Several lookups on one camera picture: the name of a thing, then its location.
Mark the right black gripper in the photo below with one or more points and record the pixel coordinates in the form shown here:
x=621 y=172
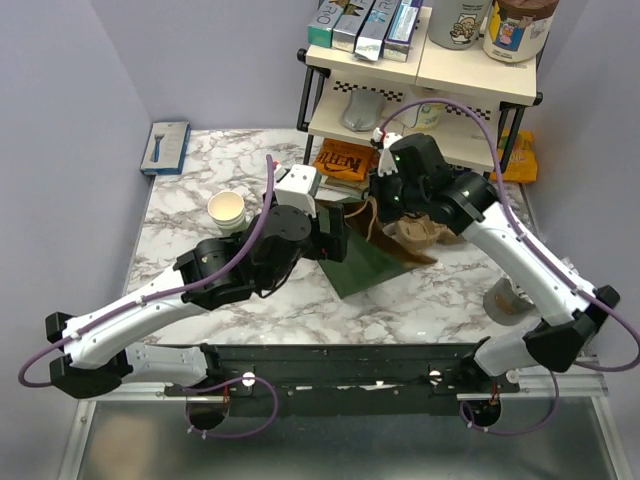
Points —
x=376 y=187

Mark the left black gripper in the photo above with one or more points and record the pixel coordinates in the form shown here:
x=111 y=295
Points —
x=323 y=246

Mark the green paper cup stack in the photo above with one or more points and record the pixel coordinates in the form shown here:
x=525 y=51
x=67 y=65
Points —
x=227 y=210

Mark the brown paper bag green side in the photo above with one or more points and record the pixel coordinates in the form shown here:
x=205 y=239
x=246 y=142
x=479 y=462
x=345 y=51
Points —
x=372 y=257

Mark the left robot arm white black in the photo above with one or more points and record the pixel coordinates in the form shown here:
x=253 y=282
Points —
x=104 y=349

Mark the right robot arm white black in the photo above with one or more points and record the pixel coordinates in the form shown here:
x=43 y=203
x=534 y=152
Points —
x=483 y=222

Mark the rear brown pulp cup carrier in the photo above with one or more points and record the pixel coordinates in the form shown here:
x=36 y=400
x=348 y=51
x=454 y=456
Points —
x=421 y=233

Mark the white paper roll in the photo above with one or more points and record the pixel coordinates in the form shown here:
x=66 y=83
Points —
x=426 y=116

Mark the orange kettle chips bag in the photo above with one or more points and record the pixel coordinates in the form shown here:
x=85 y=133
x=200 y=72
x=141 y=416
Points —
x=344 y=160

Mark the cream black tiered shelf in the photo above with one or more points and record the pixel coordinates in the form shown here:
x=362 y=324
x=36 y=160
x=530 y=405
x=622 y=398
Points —
x=486 y=86

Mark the yellow snack bag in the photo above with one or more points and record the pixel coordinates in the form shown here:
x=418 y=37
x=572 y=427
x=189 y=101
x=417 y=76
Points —
x=522 y=167

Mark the grey cup with straws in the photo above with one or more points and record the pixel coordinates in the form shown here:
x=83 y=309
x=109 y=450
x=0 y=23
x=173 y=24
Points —
x=505 y=302

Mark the blue razor package box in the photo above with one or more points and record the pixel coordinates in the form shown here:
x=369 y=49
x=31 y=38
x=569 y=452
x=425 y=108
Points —
x=166 y=148

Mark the silver blue toothpaste box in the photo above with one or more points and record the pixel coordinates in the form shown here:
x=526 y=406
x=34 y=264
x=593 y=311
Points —
x=369 y=43

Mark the white blue toothpaste box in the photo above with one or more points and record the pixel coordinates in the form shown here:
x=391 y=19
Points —
x=397 y=43

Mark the grey cartoon mug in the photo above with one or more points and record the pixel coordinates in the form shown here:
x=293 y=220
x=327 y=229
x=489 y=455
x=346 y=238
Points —
x=455 y=24

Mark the white cartoon canister brown lid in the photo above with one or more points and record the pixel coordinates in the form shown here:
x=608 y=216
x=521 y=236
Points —
x=517 y=30

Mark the teal toothpaste box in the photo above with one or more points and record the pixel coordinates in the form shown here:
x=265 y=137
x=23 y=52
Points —
x=320 y=29

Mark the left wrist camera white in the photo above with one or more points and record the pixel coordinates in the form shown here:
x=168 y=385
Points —
x=297 y=187

